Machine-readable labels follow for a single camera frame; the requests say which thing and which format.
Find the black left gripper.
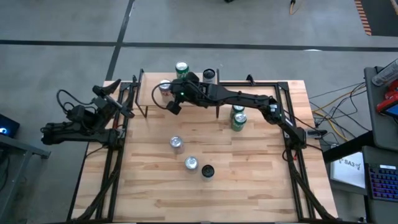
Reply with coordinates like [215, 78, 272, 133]
[67, 78, 135, 125]

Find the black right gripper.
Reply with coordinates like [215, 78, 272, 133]
[178, 73, 218, 108]

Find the green Sprite can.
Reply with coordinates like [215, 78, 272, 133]
[230, 104, 246, 116]
[230, 111, 248, 133]
[175, 60, 190, 80]

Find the silver Diet Coke can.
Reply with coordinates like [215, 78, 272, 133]
[169, 135, 185, 155]
[158, 79, 174, 103]
[183, 156, 200, 174]

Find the black computer with blue lights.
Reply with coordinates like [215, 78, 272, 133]
[0, 113, 21, 139]

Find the grey metal side table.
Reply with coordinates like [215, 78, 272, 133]
[0, 133, 52, 223]

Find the black desk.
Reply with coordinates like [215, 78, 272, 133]
[322, 130, 398, 224]

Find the white SA3 sign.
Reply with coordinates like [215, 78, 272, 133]
[329, 151, 366, 189]

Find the white cylindrical can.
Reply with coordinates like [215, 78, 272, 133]
[371, 58, 398, 87]

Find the grey desk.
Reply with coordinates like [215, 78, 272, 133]
[363, 65, 398, 152]

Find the red tool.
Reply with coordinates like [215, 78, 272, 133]
[375, 79, 398, 114]

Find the black mat with orange stripes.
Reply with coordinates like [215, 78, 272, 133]
[354, 0, 398, 37]

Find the black computer keyboard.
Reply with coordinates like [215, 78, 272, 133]
[366, 163, 398, 202]

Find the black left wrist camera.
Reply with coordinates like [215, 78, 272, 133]
[91, 85, 105, 98]

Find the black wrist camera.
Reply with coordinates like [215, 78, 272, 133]
[91, 85, 105, 98]
[166, 100, 183, 116]

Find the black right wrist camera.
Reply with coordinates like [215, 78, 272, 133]
[166, 100, 183, 116]

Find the wooden shelf with black frame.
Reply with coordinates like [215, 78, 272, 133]
[135, 68, 221, 119]

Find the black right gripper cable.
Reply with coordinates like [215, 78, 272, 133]
[151, 81, 175, 110]

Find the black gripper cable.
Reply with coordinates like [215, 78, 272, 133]
[55, 89, 78, 114]
[151, 81, 175, 110]

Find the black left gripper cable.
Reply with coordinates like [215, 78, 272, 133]
[55, 89, 78, 114]

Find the black aluminium table frame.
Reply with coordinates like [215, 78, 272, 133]
[67, 80, 337, 223]

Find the yellow hanging power cable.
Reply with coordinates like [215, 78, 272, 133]
[289, 0, 304, 16]

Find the yellow floor cable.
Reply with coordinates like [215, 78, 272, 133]
[312, 91, 364, 142]

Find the black power cable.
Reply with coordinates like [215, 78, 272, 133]
[309, 81, 371, 147]

